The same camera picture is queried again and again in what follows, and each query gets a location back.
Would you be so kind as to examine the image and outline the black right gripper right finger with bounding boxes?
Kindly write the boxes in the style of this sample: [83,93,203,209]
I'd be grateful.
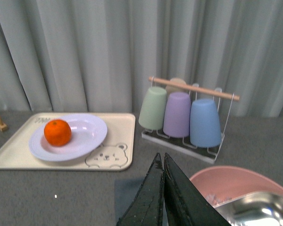
[164,153,230,226]

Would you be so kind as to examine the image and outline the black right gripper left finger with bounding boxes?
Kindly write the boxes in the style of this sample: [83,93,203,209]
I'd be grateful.
[117,153,165,226]

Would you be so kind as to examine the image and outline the white ridged plate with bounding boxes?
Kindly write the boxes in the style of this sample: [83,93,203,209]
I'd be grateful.
[29,113,108,161]

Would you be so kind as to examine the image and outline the orange fruit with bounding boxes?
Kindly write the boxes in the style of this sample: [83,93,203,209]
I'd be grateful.
[43,119,72,146]

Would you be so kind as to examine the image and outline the clear ice cubes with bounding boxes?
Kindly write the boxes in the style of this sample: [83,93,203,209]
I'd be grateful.
[205,194,232,206]

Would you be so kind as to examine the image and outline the grey folded cloth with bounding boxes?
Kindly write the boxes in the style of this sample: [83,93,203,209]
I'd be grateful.
[115,178,168,226]

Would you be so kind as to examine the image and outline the pink plastic bowl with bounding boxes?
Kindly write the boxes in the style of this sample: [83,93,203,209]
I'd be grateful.
[190,166,283,199]

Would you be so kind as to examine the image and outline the beige bear tray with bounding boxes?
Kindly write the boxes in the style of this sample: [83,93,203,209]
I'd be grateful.
[0,113,135,171]

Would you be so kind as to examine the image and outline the blue plastic cup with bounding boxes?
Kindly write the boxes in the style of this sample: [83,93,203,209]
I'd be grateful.
[190,99,222,148]

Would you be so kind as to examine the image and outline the steel ice scoop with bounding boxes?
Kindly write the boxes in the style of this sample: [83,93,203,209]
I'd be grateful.
[214,192,283,226]

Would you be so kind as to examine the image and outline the purple plastic cup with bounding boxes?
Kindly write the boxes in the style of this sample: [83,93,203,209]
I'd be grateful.
[163,92,191,138]

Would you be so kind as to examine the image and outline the green plastic cup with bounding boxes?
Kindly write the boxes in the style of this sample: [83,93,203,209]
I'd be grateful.
[138,86,167,130]

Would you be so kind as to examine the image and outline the beige plastic cup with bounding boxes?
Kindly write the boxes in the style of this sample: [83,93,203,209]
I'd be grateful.
[165,77,186,96]

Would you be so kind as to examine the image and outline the grey curtain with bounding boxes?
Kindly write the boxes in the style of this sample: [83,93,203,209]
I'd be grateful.
[0,0,283,117]

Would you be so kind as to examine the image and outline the white wire cup rack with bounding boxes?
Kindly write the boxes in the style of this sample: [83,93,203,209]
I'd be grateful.
[141,77,240,163]

